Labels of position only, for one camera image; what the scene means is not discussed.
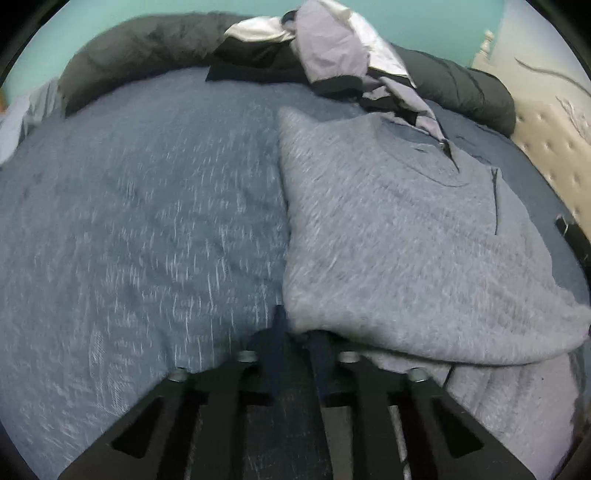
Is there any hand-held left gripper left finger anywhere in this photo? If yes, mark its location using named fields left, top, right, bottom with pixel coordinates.
left=58, top=305, right=290, bottom=480

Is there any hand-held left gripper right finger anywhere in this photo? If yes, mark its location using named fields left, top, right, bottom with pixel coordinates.
left=307, top=330, right=539, bottom=480

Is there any grey knit sweater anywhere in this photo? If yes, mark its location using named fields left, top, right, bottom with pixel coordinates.
left=277, top=106, right=591, bottom=480

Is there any blue bed sheet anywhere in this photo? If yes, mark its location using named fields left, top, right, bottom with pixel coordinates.
left=0, top=69, right=591, bottom=480

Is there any black garment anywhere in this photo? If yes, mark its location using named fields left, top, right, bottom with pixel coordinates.
left=205, top=37, right=315, bottom=85

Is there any grey jacket with black cuffs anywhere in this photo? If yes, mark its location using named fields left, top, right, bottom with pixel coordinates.
left=281, top=0, right=451, bottom=144

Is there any cream buttoned shirt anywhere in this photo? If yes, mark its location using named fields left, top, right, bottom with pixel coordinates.
left=318, top=0, right=419, bottom=88

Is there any cream tufted headboard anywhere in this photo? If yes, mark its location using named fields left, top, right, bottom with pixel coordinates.
left=468, top=30, right=591, bottom=232

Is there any white garment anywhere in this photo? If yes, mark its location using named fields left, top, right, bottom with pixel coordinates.
left=224, top=17, right=289, bottom=43

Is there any dark grey rolled duvet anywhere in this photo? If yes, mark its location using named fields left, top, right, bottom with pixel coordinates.
left=60, top=13, right=517, bottom=138

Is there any light grey blanket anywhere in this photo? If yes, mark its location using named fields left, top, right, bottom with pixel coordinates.
left=0, top=78, right=65, bottom=164

